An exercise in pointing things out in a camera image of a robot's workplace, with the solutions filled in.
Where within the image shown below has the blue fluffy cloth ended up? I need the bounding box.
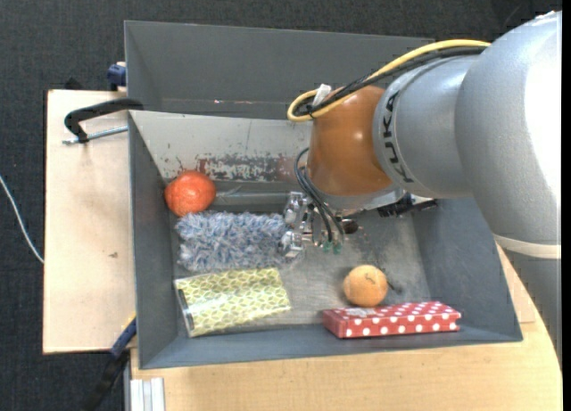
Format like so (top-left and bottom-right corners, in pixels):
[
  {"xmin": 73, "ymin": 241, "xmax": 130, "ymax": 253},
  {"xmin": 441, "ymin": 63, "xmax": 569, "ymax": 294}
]
[{"xmin": 174, "ymin": 210, "xmax": 295, "ymax": 273}]

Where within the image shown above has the grey metal bin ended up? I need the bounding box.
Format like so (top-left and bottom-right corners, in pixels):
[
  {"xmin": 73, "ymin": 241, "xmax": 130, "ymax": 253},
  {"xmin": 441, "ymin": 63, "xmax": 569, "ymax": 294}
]
[{"xmin": 123, "ymin": 20, "xmax": 525, "ymax": 371}]

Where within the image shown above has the pale wood board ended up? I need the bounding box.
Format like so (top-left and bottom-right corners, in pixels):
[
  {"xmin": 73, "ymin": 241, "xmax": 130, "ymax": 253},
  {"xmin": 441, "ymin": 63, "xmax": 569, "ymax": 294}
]
[{"xmin": 41, "ymin": 88, "xmax": 137, "ymax": 356}]

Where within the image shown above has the yellow-green patterned packet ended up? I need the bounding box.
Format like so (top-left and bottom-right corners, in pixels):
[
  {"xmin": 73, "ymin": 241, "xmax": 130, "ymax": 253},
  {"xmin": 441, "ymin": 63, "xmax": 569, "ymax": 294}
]
[{"xmin": 173, "ymin": 267, "xmax": 293, "ymax": 340}]

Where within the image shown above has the orange fruit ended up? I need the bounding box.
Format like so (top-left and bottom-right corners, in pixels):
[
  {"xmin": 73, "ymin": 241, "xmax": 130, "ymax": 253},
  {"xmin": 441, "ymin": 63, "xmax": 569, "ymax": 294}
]
[{"xmin": 163, "ymin": 170, "xmax": 218, "ymax": 218}]

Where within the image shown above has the red white-dotted box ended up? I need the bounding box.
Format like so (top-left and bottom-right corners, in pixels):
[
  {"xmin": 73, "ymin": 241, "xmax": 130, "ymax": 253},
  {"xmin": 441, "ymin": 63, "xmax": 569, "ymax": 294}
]
[{"xmin": 321, "ymin": 300, "xmax": 462, "ymax": 340}]

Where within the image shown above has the yellow pear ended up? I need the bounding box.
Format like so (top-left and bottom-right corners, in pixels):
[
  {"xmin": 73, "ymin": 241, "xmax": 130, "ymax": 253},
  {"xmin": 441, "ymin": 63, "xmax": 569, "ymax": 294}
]
[{"xmin": 342, "ymin": 264, "xmax": 390, "ymax": 308}]

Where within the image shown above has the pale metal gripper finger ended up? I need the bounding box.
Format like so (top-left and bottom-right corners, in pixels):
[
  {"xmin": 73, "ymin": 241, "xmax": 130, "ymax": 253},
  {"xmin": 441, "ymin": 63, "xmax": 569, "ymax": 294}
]
[
  {"xmin": 277, "ymin": 228, "xmax": 307, "ymax": 261},
  {"xmin": 283, "ymin": 192, "xmax": 311, "ymax": 225}
]

